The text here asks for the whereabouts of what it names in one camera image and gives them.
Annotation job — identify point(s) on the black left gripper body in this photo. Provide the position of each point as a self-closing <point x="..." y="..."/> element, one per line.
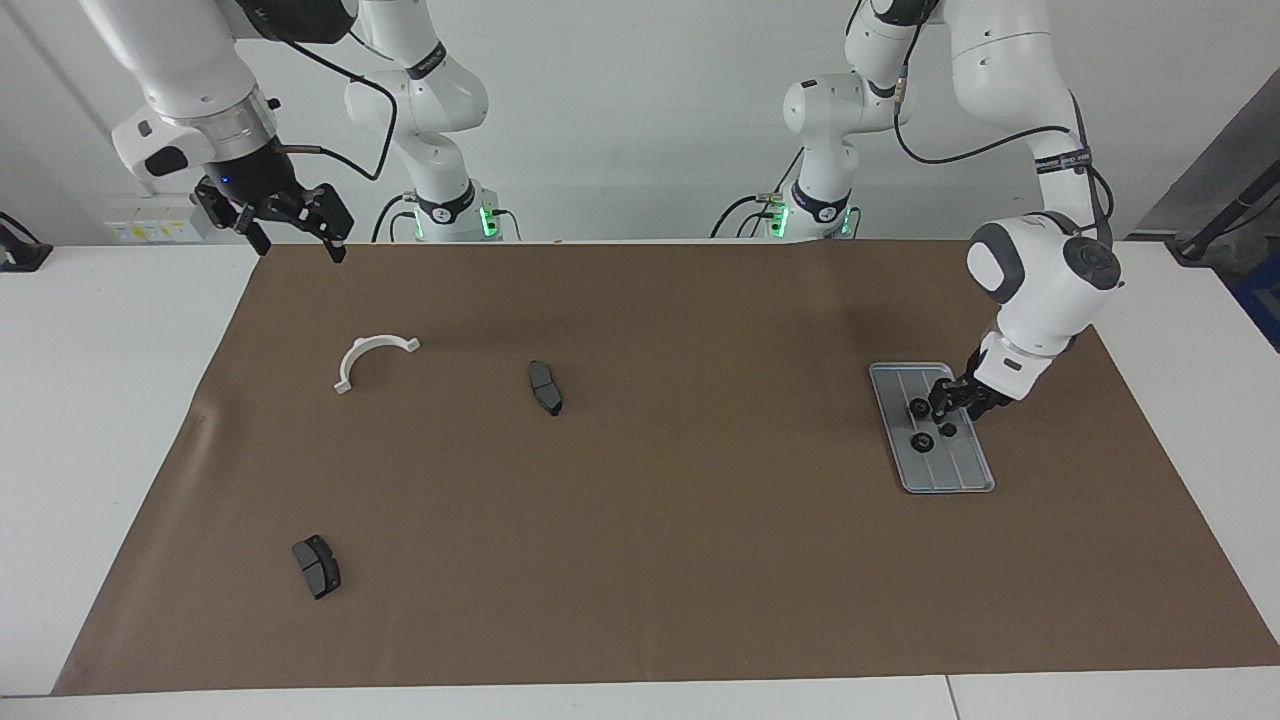
<point x="980" y="395"/>

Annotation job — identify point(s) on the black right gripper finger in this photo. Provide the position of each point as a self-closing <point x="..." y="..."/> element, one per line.
<point x="330" y="215"/>
<point x="232" y="213"/>

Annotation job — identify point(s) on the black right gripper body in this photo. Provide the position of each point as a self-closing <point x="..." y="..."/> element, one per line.
<point x="258" y="185"/>

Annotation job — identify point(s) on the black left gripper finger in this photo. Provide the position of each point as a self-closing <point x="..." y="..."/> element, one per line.
<point x="944" y="400"/>
<point x="973" y="413"/>

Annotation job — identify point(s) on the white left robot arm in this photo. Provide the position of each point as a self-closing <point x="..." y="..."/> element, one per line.
<point x="1040" y="290"/>

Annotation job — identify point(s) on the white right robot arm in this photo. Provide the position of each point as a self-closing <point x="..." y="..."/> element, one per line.
<point x="180" y="60"/>

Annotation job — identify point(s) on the silver metal tray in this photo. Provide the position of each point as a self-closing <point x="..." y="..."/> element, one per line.
<point x="950" y="470"/>

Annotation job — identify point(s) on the slim dark grey brake pad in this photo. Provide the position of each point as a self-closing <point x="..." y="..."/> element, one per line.
<point x="545" y="387"/>

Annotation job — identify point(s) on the black stand pole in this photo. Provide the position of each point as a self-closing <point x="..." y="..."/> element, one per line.
<point x="1215" y="228"/>

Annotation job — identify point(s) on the blue crate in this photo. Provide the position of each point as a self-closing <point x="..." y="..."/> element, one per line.
<point x="1262" y="300"/>

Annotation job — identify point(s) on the brown table mat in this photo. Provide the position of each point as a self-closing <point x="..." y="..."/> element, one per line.
<point x="650" y="550"/>

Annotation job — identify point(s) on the wide dark grey brake pad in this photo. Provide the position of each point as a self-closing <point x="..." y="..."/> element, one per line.
<point x="318" y="568"/>

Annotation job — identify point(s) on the white wall socket box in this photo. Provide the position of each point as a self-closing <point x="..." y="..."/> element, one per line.
<point x="150" y="228"/>

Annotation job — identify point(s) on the black clamp mount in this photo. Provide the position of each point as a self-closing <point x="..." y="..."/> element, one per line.
<point x="20" y="258"/>

